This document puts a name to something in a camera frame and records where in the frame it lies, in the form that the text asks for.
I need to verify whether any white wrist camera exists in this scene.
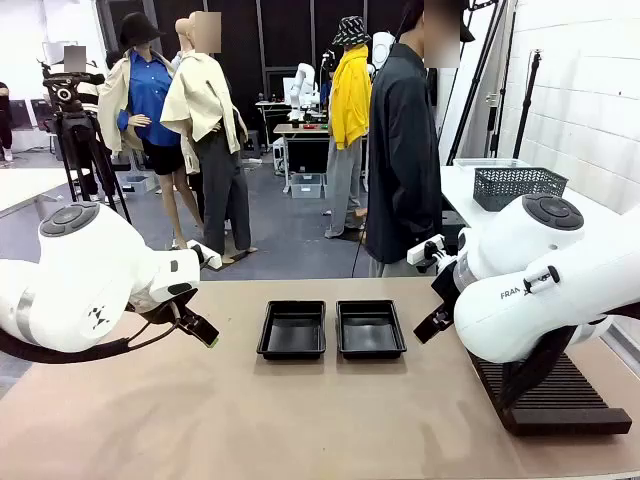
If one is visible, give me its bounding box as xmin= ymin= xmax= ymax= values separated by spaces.
xmin=406 ymin=233 xmax=447 ymax=274
xmin=186 ymin=239 xmax=222 ymax=272

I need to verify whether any black boom light stand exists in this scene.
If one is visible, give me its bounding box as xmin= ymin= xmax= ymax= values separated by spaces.
xmin=446 ymin=0 xmax=511 ymax=166

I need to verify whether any patterned bucket hat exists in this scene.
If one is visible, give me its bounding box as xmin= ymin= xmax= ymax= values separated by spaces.
xmin=332 ymin=15 xmax=373 ymax=47

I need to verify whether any mannequin in blue shirt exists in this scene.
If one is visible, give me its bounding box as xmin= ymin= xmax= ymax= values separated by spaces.
xmin=97 ymin=12 xmax=207 ymax=251

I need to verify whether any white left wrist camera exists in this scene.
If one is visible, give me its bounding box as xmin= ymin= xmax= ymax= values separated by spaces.
xmin=186 ymin=239 xmax=222 ymax=272

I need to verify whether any background desk with items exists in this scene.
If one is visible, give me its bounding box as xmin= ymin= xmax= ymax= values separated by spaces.
xmin=273 ymin=122 xmax=334 ymax=194

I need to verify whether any clear plastic box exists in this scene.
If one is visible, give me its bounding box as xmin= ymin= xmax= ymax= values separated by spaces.
xmin=452 ymin=157 xmax=531 ymax=171

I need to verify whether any black slotted board rack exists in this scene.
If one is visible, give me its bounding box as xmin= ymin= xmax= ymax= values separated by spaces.
xmin=469 ymin=347 xmax=633 ymax=436

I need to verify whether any black plastic ESD tray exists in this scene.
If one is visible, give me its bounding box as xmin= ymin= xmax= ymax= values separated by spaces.
xmin=256 ymin=299 xmax=327 ymax=361
xmin=335 ymin=299 xmax=408 ymax=360

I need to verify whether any clear floor storage bin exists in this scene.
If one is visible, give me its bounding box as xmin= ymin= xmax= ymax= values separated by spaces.
xmin=121 ymin=173 xmax=151 ymax=195
xmin=289 ymin=172 xmax=325 ymax=200

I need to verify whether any mannequin in beige jacket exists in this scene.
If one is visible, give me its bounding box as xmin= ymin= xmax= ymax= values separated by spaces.
xmin=159 ymin=9 xmax=260 ymax=265

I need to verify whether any black step stool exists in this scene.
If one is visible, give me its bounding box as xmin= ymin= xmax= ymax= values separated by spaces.
xmin=241 ymin=129 xmax=261 ymax=160

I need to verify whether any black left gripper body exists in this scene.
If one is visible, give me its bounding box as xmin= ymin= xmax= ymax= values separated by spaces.
xmin=130 ymin=288 xmax=201 ymax=325

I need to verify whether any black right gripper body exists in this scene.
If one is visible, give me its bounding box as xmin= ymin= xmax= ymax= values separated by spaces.
xmin=430 ymin=259 xmax=461 ymax=314

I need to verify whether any grey woven plastic basket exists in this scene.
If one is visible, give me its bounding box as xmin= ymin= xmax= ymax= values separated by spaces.
xmin=473 ymin=166 xmax=569 ymax=212

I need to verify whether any white work table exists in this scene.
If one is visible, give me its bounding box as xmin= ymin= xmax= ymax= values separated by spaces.
xmin=0 ymin=167 xmax=94 ymax=220

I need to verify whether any person in striped shirt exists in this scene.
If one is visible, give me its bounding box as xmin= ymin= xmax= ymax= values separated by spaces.
xmin=47 ymin=44 xmax=124 ymax=205

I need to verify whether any person in dark shirt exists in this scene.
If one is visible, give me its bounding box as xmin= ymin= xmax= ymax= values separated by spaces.
xmin=364 ymin=0 xmax=476 ymax=279

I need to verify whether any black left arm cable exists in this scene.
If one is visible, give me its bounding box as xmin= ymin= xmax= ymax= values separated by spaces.
xmin=0 ymin=299 xmax=181 ymax=365

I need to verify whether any mannequin in yellow hoodie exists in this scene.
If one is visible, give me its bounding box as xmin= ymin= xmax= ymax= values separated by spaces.
xmin=323 ymin=15 xmax=374 ymax=240

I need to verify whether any person in black top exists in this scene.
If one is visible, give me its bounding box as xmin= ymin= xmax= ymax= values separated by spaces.
xmin=0 ymin=82 xmax=15 ymax=162

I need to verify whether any black thin light stand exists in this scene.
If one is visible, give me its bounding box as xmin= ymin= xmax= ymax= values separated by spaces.
xmin=512 ymin=48 xmax=545 ymax=161

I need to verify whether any black clamp light stand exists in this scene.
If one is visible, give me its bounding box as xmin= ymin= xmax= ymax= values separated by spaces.
xmin=487 ymin=9 xmax=517 ymax=159

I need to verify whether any white rounded device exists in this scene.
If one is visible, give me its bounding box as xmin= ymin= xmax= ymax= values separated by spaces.
xmin=371 ymin=31 xmax=397 ymax=71

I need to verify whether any black brimmed hat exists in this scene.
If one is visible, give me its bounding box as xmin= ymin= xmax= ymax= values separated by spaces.
xmin=118 ymin=12 xmax=167 ymax=49

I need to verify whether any white side table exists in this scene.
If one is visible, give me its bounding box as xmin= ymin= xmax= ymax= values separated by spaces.
xmin=439 ymin=164 xmax=640 ymax=236

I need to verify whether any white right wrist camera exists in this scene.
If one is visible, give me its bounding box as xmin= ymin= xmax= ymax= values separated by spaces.
xmin=406 ymin=233 xmax=447 ymax=274

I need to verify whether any black camera tripod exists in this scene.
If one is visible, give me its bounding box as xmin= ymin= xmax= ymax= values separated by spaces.
xmin=37 ymin=57 xmax=134 ymax=226

